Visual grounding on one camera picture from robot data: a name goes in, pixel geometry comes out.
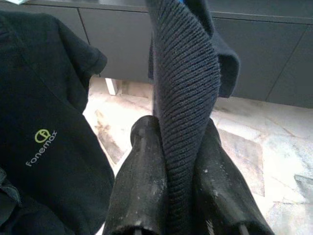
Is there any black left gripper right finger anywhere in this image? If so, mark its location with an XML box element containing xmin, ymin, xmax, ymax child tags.
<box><xmin>192</xmin><ymin>119</ymin><xmax>274</xmax><ymax>235</ymax></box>

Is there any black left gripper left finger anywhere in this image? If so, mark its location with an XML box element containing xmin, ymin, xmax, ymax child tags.
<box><xmin>104</xmin><ymin>116</ymin><xmax>170</xmax><ymax>235</ymax></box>

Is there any dark navy collared shirt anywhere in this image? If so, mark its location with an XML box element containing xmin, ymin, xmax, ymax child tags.
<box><xmin>146</xmin><ymin>0</ymin><xmax>242</xmax><ymax>235</ymax></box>

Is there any black polo shirt green logo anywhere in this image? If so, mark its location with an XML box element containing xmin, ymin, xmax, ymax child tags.
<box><xmin>0</xmin><ymin>9</ymin><xmax>115</xmax><ymax>235</ymax></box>

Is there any black TV cabinet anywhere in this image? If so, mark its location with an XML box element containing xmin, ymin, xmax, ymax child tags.
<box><xmin>0</xmin><ymin>0</ymin><xmax>313</xmax><ymax>108</ymax></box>

